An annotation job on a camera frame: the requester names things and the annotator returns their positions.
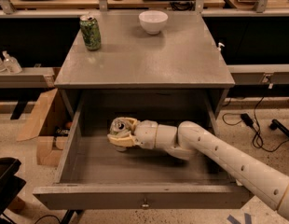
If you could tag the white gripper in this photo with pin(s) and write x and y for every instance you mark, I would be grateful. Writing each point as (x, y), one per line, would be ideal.
(145, 133)

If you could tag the white 7up can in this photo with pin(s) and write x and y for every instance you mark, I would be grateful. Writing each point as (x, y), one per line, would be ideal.
(120, 134)

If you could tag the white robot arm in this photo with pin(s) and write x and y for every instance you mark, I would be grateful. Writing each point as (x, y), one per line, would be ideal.
(266, 183)

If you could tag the open grey top drawer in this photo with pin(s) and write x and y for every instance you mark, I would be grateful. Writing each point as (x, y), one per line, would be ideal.
(92, 174)

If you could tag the metal drawer knob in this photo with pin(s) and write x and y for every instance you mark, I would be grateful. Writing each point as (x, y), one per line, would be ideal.
(145, 205)

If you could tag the green soda can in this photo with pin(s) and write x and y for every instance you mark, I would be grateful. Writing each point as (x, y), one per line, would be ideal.
(90, 31)

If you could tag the white pump bottle top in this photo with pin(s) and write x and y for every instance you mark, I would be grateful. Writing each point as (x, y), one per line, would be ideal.
(220, 46)

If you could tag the cardboard box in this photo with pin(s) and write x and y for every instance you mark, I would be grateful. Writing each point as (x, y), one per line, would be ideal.
(48, 115)

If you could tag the grey cabinet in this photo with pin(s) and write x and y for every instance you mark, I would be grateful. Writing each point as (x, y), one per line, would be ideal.
(182, 56)

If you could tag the white ceramic bowl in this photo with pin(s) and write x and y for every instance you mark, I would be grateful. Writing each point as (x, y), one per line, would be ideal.
(153, 21)

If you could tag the black power adapter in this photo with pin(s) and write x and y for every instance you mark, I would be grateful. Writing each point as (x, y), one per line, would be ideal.
(247, 120)

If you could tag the grey side shelf left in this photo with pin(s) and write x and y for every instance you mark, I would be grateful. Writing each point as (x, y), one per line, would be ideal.
(35, 77)

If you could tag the grey side shelf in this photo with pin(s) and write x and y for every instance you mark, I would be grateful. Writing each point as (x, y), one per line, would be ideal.
(35, 77)
(260, 74)

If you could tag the black chair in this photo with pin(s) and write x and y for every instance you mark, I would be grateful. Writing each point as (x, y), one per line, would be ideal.
(10, 185)

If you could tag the clear sanitizer bottle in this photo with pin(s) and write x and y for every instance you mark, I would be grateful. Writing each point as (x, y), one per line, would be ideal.
(11, 63)

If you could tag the blue floor tape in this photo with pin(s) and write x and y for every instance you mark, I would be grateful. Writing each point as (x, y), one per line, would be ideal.
(246, 219)

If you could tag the black chair leg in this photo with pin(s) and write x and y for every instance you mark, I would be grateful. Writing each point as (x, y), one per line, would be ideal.
(275, 124)

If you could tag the grey side shelf right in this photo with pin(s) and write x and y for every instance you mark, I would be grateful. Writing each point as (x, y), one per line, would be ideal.
(260, 74)

